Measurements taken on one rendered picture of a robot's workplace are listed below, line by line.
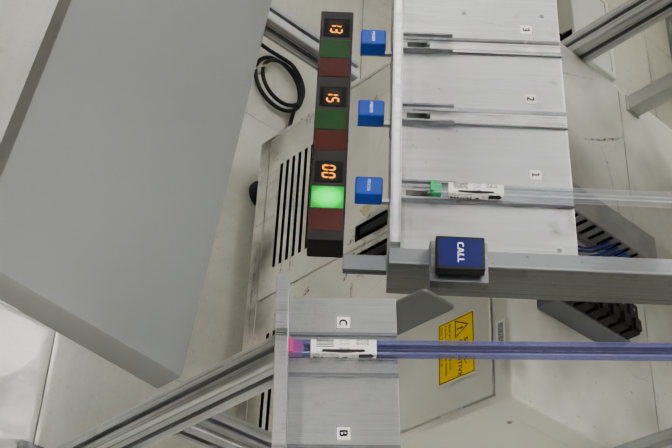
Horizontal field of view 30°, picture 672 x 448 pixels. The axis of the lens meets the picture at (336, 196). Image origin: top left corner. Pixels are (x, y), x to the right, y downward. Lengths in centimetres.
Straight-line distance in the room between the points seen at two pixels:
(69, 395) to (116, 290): 70
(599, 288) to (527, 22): 37
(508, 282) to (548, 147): 18
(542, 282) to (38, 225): 53
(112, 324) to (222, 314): 96
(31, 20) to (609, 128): 97
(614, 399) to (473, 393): 23
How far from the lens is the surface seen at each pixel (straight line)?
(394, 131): 140
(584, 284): 136
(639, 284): 136
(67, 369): 192
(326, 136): 143
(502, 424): 165
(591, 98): 208
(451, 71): 149
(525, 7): 158
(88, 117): 129
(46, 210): 121
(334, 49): 152
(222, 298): 216
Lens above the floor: 150
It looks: 37 degrees down
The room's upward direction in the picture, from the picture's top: 60 degrees clockwise
